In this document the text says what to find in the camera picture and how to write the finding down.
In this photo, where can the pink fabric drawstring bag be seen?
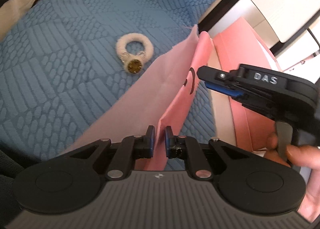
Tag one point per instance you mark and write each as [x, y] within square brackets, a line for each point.
[161, 97]

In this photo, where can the white bedside cabinet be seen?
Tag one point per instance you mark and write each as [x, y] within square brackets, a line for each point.
[290, 20]

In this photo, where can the pink cardboard box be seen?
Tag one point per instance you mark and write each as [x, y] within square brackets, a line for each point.
[251, 183]

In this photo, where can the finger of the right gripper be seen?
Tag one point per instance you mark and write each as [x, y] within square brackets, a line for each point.
[217, 77]

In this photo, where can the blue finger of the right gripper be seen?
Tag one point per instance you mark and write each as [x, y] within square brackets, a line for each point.
[223, 90]

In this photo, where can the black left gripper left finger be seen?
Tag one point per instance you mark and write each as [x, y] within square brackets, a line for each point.
[144, 144]

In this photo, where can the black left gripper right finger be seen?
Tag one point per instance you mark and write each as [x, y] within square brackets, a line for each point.
[174, 145]

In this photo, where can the blue quilted bed cover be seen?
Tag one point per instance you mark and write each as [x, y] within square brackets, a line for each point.
[60, 71]

